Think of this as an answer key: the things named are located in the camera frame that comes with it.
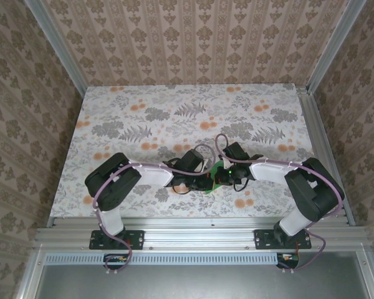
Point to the green cloth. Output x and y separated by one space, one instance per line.
210 190

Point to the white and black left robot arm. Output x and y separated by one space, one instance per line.
152 176

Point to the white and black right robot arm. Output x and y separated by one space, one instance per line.
314 193

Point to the small connector board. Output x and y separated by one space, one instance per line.
115 259
288 258

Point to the grey metal panel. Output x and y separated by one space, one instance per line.
190 283

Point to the floral patterned table cover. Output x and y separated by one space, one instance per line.
127 102

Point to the aluminium front frame rail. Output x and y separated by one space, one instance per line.
190 230

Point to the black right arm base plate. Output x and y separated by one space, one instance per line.
261 240

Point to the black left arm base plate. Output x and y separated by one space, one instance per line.
137 240

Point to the aluminium side rail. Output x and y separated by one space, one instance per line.
314 124

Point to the aluminium corner post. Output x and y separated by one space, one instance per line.
337 40
54 40

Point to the aluminium frame bar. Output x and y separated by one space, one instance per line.
29 277
371 277

